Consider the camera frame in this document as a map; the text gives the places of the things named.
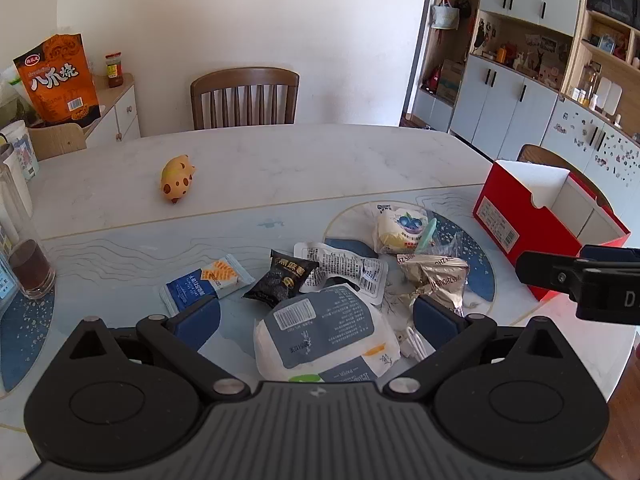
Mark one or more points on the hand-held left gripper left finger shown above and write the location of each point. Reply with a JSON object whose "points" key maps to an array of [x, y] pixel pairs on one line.
{"points": [[200, 322]]}

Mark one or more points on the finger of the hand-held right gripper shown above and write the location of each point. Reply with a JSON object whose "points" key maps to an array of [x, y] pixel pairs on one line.
{"points": [[545, 270], [612, 254]]}

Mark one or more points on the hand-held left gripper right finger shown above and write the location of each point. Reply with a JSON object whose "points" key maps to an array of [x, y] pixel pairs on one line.
{"points": [[432, 322]]}

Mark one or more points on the blue cracker packet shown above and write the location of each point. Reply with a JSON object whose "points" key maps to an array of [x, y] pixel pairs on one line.
{"points": [[200, 282]]}

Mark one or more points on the gold foil packet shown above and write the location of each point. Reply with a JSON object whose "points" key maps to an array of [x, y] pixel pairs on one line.
{"points": [[437, 277]]}

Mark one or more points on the white box red rim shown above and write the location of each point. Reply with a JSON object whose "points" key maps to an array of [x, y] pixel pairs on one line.
{"points": [[505, 210]]}

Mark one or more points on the clear plastic bag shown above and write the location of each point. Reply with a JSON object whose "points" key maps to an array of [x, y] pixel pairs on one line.
{"points": [[450, 247]]}

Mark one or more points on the black snack packet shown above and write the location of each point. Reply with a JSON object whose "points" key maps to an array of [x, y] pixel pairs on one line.
{"points": [[282, 277]]}

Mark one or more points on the blueberry bread packet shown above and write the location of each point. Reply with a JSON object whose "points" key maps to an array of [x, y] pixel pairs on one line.
{"points": [[397, 230]]}

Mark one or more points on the white printed sachet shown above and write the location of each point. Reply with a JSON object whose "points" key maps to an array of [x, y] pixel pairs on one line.
{"points": [[345, 265]]}

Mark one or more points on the large white bread packet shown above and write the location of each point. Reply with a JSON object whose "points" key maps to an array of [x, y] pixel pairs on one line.
{"points": [[320, 335]]}

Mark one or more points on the white marble desktop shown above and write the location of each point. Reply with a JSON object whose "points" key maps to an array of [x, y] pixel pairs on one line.
{"points": [[300, 160]]}

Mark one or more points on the wooden slatted chair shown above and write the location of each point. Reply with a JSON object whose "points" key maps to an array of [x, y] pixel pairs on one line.
{"points": [[245, 80], [542, 152]]}

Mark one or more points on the yellow pig toy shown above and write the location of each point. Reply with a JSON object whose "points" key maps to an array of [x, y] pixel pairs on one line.
{"points": [[176, 180]]}

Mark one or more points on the glass of dark drink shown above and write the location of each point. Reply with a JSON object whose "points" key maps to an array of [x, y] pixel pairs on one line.
{"points": [[30, 265]]}

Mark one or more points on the brown carton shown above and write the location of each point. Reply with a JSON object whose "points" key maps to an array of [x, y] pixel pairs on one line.
{"points": [[450, 82]]}

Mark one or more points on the white drawer cabinet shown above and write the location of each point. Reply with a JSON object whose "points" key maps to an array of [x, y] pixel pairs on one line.
{"points": [[117, 115]]}

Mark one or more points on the white printed cup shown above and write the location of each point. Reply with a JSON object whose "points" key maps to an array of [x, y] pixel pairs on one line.
{"points": [[22, 150]]}

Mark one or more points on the red-lidded sauce jar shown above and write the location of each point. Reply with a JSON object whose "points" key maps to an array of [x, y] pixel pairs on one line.
{"points": [[114, 72]]}

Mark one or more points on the hanging tote bag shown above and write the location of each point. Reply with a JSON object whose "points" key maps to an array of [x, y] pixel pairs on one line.
{"points": [[445, 15]]}

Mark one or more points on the orange snack bag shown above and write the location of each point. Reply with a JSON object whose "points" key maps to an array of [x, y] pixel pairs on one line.
{"points": [[55, 85]]}

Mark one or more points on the white plastic bag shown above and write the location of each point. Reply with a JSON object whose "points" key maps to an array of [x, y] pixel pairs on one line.
{"points": [[12, 90]]}

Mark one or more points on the grey wall cabinet unit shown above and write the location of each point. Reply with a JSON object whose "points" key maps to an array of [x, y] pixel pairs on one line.
{"points": [[515, 95]]}

